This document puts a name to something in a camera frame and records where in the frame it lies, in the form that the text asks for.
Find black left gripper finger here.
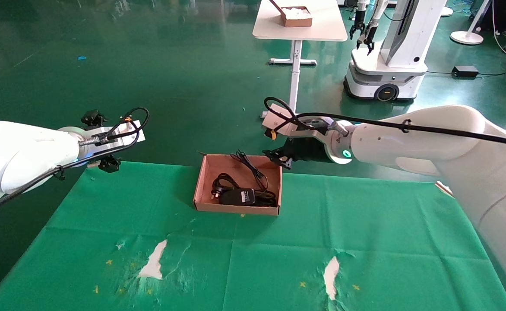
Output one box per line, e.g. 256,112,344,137
98,155,121,174
81,110,108,127

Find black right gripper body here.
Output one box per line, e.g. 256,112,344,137
285,137,333,163

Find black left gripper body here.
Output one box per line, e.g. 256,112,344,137
90,145,122,159

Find black power cord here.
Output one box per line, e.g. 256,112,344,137
229,150,269,193

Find black power adapter with cable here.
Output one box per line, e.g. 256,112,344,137
211,173,278,207

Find white items in box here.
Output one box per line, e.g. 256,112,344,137
282,6,312,19

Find small brown cardboard box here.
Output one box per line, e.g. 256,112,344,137
269,0,313,28

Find white height-adjustable table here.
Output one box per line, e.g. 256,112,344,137
253,0,348,119

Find white wheeled background robot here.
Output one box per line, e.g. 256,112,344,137
344,0,449,102

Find green table cloth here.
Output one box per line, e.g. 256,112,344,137
0,162,506,311

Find black floor power brick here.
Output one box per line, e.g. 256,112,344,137
452,66,480,79

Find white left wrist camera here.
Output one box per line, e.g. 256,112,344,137
100,120,145,146

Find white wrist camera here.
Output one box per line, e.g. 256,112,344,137
262,108,300,140
100,120,145,146

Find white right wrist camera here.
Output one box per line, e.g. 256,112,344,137
262,108,300,140

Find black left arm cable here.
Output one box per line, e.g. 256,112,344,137
0,107,150,215

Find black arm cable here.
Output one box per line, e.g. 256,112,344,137
264,97,506,149
0,107,150,215

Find black power brick cable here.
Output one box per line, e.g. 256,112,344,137
426,68,506,79

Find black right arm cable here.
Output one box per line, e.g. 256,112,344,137
264,97,506,149

